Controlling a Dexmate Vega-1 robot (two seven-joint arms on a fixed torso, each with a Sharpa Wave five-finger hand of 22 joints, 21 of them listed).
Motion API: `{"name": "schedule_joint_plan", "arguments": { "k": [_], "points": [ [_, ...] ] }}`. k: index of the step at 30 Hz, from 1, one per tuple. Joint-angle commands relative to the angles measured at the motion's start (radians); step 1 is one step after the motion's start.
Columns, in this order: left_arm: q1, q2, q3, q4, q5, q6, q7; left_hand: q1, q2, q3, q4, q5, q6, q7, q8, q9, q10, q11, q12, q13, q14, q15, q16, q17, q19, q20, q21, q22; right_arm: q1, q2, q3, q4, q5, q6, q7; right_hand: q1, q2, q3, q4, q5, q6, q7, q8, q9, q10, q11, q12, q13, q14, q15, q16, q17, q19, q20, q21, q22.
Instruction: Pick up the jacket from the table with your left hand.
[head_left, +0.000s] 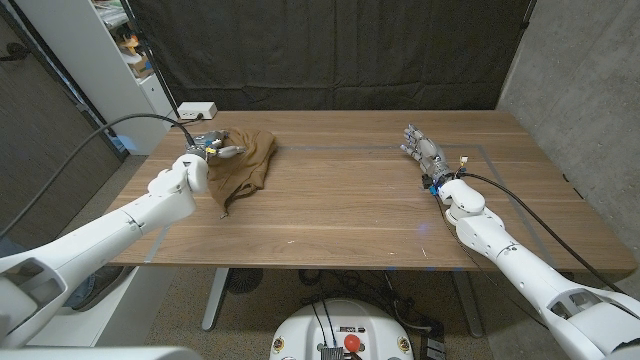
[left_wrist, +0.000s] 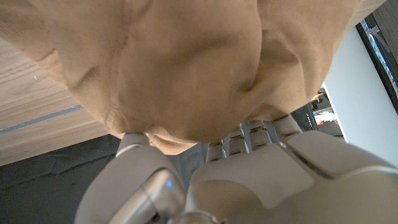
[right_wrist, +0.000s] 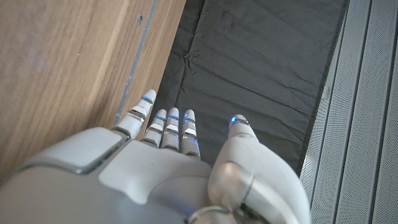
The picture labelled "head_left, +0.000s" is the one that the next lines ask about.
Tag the black power adapter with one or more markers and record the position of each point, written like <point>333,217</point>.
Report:
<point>434,345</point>

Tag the yellow orange toy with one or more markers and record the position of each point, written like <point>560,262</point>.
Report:
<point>129,45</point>

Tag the black backdrop stand pole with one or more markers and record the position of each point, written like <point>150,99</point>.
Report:
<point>150,55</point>

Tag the dark shoe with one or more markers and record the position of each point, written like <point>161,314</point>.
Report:
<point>106,282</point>

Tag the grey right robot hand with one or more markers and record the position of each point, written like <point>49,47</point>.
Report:
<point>430,155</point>

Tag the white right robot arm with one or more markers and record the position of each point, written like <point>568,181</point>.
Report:
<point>525,275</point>

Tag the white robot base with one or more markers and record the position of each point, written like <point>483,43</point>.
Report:
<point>305,330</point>

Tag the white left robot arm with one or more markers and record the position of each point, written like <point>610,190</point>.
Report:
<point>100,240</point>

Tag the dark wooden door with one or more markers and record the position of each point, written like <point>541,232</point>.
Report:
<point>35,130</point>

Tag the white robot torso cover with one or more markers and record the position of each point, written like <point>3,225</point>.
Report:
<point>100,354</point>

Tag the white power strip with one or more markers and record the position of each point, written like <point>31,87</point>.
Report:
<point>196,110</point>

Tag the cardboard box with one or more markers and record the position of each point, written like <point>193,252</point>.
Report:
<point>142,66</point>

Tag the white low platform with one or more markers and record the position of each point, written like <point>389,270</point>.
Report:
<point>125,320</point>

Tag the black round floor device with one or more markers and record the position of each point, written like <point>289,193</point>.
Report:
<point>244,280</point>

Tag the grey table leg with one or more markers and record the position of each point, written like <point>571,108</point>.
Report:
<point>214,300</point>
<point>467,305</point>

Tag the white shelf unit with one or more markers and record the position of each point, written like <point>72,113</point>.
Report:
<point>90,60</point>

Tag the brown jacket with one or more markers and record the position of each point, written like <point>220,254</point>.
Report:
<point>245,170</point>

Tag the black backdrop cloth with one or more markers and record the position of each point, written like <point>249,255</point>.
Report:
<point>325,50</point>

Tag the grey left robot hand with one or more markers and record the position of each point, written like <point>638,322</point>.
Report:
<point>212,142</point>

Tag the red emergency stop button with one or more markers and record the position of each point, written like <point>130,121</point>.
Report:
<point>352,343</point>

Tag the person leg in jeans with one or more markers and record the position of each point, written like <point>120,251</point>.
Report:
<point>82,290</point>

